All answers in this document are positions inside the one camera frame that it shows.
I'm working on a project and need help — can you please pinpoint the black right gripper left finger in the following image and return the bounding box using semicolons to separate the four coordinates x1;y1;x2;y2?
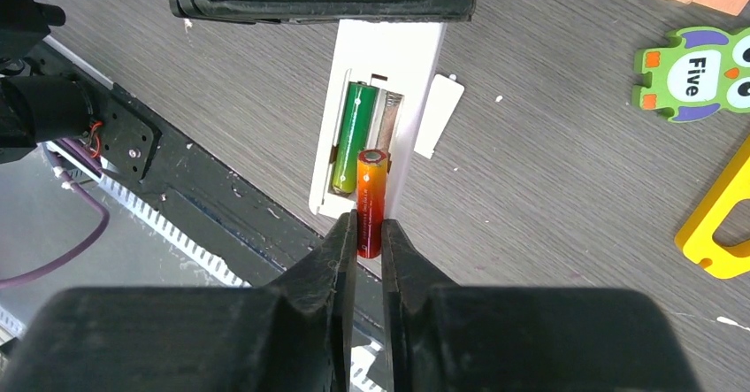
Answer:
1;212;357;391

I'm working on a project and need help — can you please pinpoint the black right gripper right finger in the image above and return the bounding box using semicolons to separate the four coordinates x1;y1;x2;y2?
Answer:
382;220;700;391

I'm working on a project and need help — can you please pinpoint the green battery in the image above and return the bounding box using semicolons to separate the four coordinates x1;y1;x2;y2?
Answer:
332;82;379;195

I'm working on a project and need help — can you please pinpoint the slim white remote control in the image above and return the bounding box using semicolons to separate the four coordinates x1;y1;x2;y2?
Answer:
308;19;447;219

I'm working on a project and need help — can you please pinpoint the red orange battery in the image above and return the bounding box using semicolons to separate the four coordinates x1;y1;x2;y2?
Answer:
356;149;388;259

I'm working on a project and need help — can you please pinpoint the slim white battery cover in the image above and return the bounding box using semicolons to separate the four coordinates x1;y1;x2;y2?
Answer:
414;73;465;159

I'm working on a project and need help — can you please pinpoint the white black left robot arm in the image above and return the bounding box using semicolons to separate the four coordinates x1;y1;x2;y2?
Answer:
1;0;476;163

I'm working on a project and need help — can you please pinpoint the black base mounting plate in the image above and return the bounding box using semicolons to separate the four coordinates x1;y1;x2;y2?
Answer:
30;43;322;286

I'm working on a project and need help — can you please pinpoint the yellow triangular wooden piece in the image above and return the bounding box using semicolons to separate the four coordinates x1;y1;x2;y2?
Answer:
675;141;749;280

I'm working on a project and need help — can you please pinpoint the green owl toy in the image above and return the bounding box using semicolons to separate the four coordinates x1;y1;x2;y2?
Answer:
631;27;749;123

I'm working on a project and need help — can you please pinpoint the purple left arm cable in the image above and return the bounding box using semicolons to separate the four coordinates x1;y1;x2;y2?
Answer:
0;142;111;291

